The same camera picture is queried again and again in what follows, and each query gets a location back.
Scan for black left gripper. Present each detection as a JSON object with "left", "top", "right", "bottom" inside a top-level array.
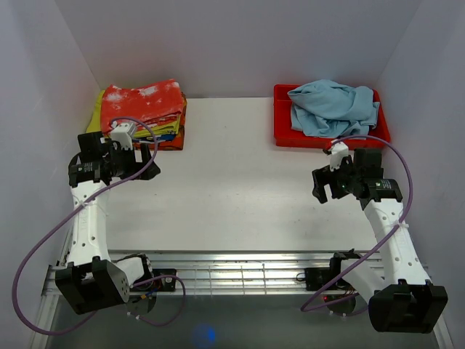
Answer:
[{"left": 104, "top": 143, "right": 161, "bottom": 181}]

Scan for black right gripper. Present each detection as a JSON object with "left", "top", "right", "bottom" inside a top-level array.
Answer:
[{"left": 311, "top": 155, "right": 360, "bottom": 204}]

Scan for light blue trousers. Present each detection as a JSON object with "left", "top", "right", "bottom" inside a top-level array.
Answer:
[{"left": 288, "top": 79, "right": 380, "bottom": 138}]

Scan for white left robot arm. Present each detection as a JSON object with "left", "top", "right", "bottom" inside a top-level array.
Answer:
[{"left": 55, "top": 132, "right": 161, "bottom": 315}]

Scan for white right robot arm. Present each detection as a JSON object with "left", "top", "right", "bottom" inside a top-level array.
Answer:
[{"left": 312, "top": 143, "right": 448, "bottom": 334}]

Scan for orange patterned folded trousers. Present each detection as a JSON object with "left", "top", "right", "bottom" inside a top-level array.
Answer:
[{"left": 100, "top": 93, "right": 185, "bottom": 151}]

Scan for yellow green folded trousers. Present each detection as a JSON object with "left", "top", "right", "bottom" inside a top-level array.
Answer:
[{"left": 86, "top": 90, "right": 187, "bottom": 137}]

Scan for red white tie-dye trousers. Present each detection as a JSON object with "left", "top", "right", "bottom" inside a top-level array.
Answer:
[{"left": 100, "top": 79, "right": 187, "bottom": 135}]

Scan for red plastic tray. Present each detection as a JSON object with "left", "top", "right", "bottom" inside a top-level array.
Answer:
[{"left": 273, "top": 84, "right": 391, "bottom": 149}]

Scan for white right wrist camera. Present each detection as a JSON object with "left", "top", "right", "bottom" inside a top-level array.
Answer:
[{"left": 328, "top": 142, "right": 349, "bottom": 172}]

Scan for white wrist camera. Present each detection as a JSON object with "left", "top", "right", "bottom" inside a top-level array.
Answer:
[
  {"left": 328, "top": 142, "right": 349, "bottom": 172},
  {"left": 110, "top": 121, "right": 137, "bottom": 151}
]

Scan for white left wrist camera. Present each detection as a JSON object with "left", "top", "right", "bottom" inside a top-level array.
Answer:
[{"left": 110, "top": 121, "right": 137, "bottom": 151}]

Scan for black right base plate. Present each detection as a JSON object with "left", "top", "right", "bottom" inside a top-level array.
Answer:
[{"left": 296, "top": 268, "right": 354, "bottom": 292}]

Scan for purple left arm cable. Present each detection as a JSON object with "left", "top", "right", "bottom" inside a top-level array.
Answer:
[{"left": 12, "top": 116, "right": 187, "bottom": 335}]

